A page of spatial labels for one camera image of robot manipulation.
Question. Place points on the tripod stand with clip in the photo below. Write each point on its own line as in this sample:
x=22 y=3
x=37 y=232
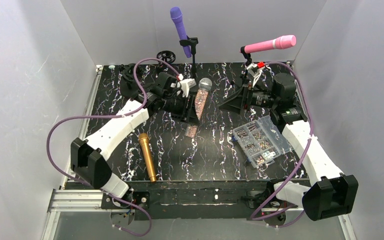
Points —
x=237 y=83

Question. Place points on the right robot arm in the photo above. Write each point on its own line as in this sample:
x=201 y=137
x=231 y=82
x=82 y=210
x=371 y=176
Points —
x=316 y=184

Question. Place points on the round base shock mount stand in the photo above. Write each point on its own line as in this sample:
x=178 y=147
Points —
x=126 y=74

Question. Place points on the glitter rhinestone microphone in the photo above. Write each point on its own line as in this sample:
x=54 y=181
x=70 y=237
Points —
x=204 y=87

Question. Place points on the clear plastic screw box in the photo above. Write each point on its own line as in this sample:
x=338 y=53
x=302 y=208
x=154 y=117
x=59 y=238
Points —
x=261 y=141

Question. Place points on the gold microphone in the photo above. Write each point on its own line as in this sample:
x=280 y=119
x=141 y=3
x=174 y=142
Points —
x=144 y=142

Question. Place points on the black front mounting bar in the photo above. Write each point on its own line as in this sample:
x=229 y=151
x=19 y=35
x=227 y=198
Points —
x=203 y=199

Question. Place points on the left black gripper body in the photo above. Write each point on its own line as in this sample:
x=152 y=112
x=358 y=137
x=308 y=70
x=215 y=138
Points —
x=185 y=108

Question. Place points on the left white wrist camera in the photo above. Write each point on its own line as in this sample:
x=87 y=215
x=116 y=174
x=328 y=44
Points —
x=185 y=87

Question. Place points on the round base clip stand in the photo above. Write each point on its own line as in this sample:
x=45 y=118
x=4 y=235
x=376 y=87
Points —
x=190 y=45

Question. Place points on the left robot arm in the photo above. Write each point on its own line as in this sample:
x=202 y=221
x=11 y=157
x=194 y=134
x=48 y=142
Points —
x=89 y=156

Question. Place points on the tripod shock mount stand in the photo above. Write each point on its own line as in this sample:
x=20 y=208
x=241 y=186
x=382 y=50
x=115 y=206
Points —
x=167 y=56

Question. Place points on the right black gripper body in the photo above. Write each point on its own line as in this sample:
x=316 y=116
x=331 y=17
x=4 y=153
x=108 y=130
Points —
x=242 y=100

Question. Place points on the purple microphone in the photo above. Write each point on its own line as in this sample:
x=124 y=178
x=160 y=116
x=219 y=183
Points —
x=177 y=18

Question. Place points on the pink microphone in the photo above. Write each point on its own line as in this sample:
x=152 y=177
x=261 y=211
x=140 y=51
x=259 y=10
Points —
x=280 y=43

